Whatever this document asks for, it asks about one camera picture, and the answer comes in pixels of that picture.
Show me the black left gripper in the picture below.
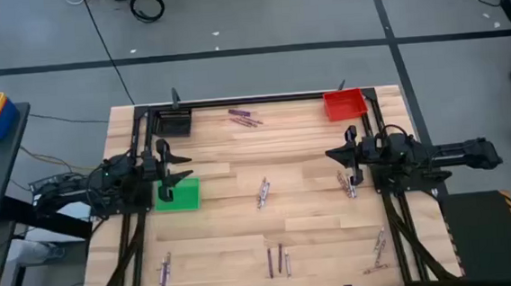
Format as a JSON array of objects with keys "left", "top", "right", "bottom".
[{"left": 141, "top": 137, "right": 196, "bottom": 204}]

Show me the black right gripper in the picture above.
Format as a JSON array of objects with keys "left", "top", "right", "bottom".
[{"left": 324, "top": 123, "right": 377, "bottom": 188}]

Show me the black plastic basket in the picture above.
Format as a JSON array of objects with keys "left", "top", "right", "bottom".
[{"left": 151, "top": 107, "right": 194, "bottom": 139}]

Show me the red plastic basket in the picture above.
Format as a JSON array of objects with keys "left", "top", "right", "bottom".
[{"left": 322, "top": 86, "right": 370, "bottom": 123}]

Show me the green plastic basket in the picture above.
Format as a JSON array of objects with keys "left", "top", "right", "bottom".
[{"left": 153, "top": 176, "right": 202, "bottom": 213}]

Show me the white box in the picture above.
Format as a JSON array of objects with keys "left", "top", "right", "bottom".
[{"left": 38, "top": 200, "right": 94, "bottom": 231}]

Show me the black mat with hazard stripes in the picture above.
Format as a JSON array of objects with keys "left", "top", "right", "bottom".
[{"left": 438, "top": 188, "right": 511, "bottom": 286}]

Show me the clear plastic bottle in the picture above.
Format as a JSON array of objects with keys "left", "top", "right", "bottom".
[{"left": 7, "top": 237, "right": 67, "bottom": 268}]

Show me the long black floor cable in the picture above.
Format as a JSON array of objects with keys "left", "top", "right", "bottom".
[{"left": 80, "top": 0, "right": 136, "bottom": 109}]

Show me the coiled black cable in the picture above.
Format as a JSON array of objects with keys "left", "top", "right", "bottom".
[{"left": 130, "top": 0, "right": 166, "bottom": 25}]

